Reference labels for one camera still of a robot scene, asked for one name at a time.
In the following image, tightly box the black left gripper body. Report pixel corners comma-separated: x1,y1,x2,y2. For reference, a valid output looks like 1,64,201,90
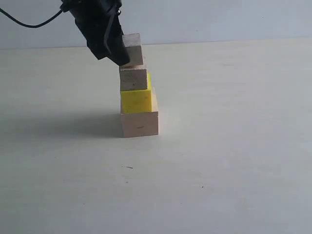
60,0,122,59

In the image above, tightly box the small wooden cube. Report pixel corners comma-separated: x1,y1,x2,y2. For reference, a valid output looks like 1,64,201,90
123,33,144,67

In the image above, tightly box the medium wooden cube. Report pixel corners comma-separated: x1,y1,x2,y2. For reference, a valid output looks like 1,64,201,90
119,65,148,91

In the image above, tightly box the yellow cube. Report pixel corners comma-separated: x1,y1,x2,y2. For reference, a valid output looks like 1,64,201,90
120,72,153,114

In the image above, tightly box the large light wooden cube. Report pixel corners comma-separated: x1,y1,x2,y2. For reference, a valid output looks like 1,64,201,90
120,87,159,138

